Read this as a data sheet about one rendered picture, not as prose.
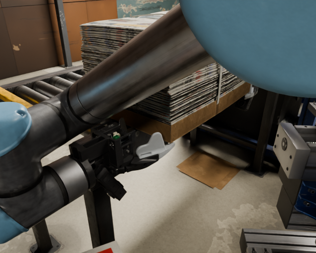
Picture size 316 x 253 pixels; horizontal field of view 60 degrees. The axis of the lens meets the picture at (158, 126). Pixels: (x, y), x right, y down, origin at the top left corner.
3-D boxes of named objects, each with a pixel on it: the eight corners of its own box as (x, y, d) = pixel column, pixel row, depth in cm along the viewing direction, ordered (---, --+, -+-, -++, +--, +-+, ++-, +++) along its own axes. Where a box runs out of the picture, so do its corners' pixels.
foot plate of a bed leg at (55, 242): (39, 266, 122) (39, 265, 121) (24, 248, 130) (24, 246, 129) (66, 247, 130) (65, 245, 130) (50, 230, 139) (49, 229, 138)
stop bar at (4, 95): (63, 140, 63) (61, 132, 62) (-12, 93, 88) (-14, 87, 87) (75, 134, 65) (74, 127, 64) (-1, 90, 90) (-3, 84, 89)
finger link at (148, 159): (161, 158, 54) (118, 168, 51) (161, 164, 55) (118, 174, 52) (153, 146, 58) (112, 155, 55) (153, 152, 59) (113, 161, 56)
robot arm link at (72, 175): (72, 213, 45) (46, 191, 50) (94, 198, 48) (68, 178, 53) (64, 176, 42) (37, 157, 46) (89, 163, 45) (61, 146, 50)
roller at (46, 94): (116, 136, 71) (121, 118, 70) (29, 92, 98) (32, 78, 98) (129, 136, 75) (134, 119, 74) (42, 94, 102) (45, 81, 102)
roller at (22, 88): (99, 150, 68) (97, 132, 66) (14, 100, 95) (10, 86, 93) (115, 142, 71) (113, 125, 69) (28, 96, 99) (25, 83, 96)
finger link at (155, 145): (181, 130, 55) (137, 140, 52) (180, 155, 58) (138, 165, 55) (174, 124, 57) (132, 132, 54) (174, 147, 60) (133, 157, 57)
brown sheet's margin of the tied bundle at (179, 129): (170, 143, 58) (170, 125, 56) (89, 109, 75) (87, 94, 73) (210, 119, 69) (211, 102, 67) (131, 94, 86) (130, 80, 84)
